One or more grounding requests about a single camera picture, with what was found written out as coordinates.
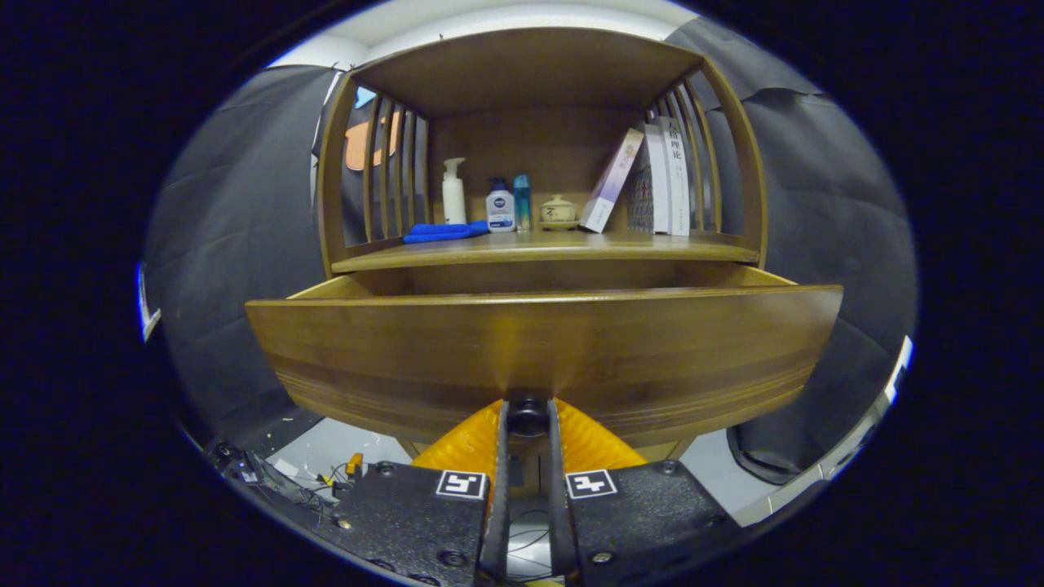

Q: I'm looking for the purple cover book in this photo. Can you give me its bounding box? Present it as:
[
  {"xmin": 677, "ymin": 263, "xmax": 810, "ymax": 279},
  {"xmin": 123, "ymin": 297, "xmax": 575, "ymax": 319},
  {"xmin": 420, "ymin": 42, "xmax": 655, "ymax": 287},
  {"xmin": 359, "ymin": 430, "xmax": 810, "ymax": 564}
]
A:
[{"xmin": 578, "ymin": 128, "xmax": 645, "ymax": 234}]

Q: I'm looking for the white spine book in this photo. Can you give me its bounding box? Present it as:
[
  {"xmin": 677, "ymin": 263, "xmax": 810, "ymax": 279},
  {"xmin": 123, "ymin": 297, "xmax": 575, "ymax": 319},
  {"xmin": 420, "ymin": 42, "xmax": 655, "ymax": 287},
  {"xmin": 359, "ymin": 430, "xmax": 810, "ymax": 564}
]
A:
[{"xmin": 659, "ymin": 116, "xmax": 691, "ymax": 237}]

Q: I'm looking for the white box appliance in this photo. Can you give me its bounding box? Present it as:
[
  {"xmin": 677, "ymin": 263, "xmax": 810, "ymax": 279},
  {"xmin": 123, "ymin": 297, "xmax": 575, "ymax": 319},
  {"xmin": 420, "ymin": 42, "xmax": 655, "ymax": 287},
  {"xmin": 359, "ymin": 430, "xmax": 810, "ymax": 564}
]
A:
[{"xmin": 730, "ymin": 336, "xmax": 913, "ymax": 529}]

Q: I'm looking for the wooden drawer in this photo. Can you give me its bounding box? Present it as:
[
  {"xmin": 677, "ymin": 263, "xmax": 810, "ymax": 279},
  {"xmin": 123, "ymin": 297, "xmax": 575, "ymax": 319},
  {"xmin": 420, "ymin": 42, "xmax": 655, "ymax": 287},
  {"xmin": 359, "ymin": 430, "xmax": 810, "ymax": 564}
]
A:
[{"xmin": 245, "ymin": 265, "xmax": 845, "ymax": 449}]

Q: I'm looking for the dark floor equipment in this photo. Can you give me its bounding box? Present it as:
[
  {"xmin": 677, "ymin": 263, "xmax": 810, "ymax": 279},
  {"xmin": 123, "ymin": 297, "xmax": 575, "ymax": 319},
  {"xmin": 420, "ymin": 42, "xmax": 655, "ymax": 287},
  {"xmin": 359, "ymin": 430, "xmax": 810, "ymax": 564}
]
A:
[{"xmin": 208, "ymin": 440, "xmax": 364, "ymax": 510}]

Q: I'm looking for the cream lidded tea cup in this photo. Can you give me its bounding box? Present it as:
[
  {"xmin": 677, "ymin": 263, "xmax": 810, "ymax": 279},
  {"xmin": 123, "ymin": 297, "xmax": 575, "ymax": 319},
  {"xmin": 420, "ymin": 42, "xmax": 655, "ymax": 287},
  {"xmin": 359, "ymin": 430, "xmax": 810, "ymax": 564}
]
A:
[{"xmin": 538, "ymin": 194, "xmax": 580, "ymax": 232}]

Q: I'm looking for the blue folded cloth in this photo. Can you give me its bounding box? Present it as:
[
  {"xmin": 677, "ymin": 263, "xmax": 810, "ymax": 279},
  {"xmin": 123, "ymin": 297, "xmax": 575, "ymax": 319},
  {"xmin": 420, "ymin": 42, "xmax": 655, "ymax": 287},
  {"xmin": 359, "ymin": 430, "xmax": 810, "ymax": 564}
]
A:
[{"xmin": 402, "ymin": 220, "xmax": 490, "ymax": 245}]

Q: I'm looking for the dark patterned cover book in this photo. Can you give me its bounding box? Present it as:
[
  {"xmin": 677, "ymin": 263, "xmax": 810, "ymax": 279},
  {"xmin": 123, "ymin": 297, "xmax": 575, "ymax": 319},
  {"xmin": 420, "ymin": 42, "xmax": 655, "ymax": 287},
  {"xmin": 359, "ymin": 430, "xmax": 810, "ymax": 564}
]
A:
[{"xmin": 628, "ymin": 122, "xmax": 671, "ymax": 236}]

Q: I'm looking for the wooden cabinet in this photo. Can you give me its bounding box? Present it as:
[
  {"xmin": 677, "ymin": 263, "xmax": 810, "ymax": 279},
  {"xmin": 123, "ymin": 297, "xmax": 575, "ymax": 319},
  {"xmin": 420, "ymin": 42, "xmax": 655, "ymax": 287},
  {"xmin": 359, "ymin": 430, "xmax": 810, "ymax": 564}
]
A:
[{"xmin": 314, "ymin": 26, "xmax": 769, "ymax": 466}]

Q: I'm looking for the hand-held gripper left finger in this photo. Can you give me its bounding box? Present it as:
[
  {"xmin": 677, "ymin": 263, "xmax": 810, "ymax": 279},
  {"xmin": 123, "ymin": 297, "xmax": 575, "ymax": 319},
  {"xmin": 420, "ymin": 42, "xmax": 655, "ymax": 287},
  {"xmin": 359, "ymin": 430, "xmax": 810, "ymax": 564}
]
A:
[{"xmin": 330, "ymin": 399, "xmax": 511, "ymax": 586}]

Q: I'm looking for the black drawer knob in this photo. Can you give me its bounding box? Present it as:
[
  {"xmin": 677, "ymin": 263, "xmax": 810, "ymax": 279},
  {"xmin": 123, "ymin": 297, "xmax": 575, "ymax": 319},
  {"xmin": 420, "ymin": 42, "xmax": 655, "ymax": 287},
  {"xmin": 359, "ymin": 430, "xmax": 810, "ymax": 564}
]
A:
[{"xmin": 507, "ymin": 395, "xmax": 551, "ymax": 437}]

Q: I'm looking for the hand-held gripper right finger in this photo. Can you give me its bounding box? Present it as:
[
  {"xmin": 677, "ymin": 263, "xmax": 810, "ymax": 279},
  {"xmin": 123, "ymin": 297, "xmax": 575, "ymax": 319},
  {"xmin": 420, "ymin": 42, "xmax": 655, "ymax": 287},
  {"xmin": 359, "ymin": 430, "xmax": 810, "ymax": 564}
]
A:
[{"xmin": 545, "ymin": 398, "xmax": 743, "ymax": 584}]

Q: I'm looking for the wooden countertop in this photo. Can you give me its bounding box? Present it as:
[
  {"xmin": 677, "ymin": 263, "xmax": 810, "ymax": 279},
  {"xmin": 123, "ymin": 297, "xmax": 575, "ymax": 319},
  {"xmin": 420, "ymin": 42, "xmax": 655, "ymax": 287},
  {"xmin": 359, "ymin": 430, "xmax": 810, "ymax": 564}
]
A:
[{"xmin": 330, "ymin": 230, "xmax": 761, "ymax": 274}]

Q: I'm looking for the white lotion bottle blue cap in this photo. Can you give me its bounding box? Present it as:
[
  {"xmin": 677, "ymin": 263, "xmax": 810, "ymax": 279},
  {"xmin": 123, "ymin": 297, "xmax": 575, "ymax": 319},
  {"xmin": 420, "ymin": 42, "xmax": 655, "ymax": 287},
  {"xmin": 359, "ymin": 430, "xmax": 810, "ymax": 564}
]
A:
[{"xmin": 485, "ymin": 178, "xmax": 516, "ymax": 234}]

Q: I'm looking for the white pump bottle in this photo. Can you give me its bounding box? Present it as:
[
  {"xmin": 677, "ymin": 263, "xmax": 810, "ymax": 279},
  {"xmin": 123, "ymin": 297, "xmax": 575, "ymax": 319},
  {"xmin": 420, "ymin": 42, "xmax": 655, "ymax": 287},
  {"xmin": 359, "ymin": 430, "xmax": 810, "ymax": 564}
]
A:
[{"xmin": 441, "ymin": 157, "xmax": 467, "ymax": 226}]

